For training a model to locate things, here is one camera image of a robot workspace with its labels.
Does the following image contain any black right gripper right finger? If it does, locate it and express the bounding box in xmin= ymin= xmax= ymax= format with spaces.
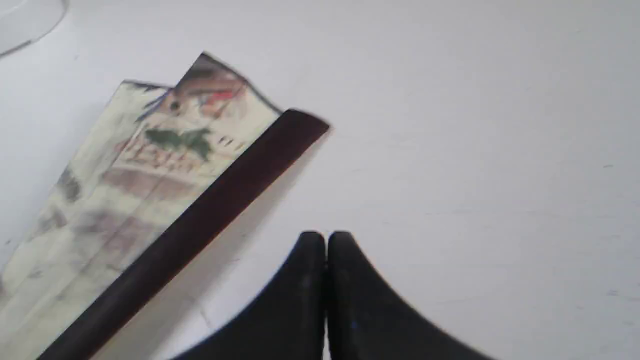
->
xmin=327 ymin=231 xmax=487 ymax=360

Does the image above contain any white desk lamp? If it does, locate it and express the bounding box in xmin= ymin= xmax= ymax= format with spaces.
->
xmin=0 ymin=0 xmax=68 ymax=56

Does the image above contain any painted paper folding fan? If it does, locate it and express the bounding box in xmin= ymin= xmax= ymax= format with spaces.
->
xmin=1 ymin=53 xmax=330 ymax=360

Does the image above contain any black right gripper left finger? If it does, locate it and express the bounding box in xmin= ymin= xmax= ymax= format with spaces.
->
xmin=177 ymin=231 xmax=326 ymax=360

